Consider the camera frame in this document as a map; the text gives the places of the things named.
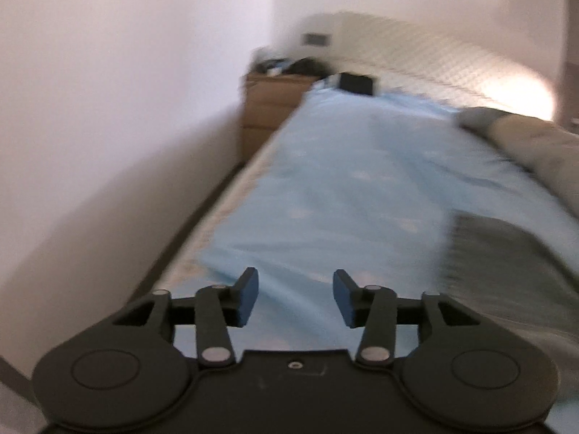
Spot grey-blue denim jeans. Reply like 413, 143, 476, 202
441, 214, 579, 340

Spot black cylindrical pillow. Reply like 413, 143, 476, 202
332, 72, 378, 97

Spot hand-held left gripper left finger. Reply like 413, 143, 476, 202
111, 267, 261, 368

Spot grey rolled duvet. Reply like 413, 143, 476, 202
455, 107, 579, 218

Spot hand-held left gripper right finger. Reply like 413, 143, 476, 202
332, 269, 484, 366

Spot quilted beige headboard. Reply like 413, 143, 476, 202
301, 11, 557, 120

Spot white plastic bag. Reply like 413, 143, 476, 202
252, 49, 290, 75

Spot wooden nightstand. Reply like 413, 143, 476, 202
240, 72, 317, 163

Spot bed with light blue sheet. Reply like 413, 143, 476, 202
131, 86, 579, 399

